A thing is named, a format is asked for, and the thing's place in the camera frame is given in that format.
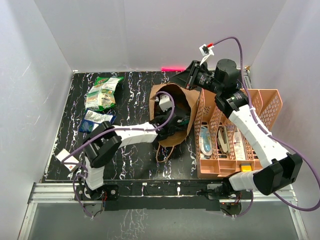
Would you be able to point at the blue snack packet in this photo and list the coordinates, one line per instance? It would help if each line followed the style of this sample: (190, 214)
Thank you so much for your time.
(92, 119)

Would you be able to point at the small white box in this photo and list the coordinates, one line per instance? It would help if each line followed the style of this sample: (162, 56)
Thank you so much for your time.
(70, 163)

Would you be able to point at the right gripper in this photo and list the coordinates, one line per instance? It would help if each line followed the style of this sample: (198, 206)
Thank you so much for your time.
(184, 79)

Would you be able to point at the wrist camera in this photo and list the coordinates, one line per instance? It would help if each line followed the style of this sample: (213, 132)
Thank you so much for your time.
(206, 51)
(163, 103)

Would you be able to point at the pink plastic desk organizer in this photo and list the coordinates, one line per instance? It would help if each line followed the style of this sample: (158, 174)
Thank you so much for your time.
(218, 165)

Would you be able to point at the beige stapler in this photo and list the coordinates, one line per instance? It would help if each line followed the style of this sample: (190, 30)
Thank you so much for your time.
(222, 140)

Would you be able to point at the blue white toothbrush pack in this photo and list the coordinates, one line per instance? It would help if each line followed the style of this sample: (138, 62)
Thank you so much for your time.
(205, 142)

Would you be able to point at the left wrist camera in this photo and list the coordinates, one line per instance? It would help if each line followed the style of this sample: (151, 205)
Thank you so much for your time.
(163, 103)

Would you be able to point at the yellow eraser block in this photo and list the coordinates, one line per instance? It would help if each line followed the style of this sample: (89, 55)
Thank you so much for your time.
(245, 167)

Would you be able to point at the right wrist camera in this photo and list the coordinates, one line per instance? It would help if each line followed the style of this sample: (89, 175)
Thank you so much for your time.
(206, 51)

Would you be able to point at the pink tape strip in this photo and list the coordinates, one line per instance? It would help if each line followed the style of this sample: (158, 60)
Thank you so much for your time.
(172, 69)

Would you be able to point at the white card packet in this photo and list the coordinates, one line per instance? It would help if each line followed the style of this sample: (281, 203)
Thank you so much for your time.
(239, 149)

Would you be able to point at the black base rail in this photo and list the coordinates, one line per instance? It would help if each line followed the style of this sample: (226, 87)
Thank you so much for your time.
(174, 194)

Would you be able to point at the green white snack bag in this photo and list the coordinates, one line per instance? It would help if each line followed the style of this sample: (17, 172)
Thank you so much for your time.
(101, 96)

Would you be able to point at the brown paper bag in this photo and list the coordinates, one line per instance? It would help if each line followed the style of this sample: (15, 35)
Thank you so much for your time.
(175, 124)

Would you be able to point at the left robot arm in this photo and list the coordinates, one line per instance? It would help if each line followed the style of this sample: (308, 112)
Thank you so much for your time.
(103, 142)

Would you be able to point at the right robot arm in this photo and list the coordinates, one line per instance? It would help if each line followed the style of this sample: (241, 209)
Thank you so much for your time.
(279, 167)

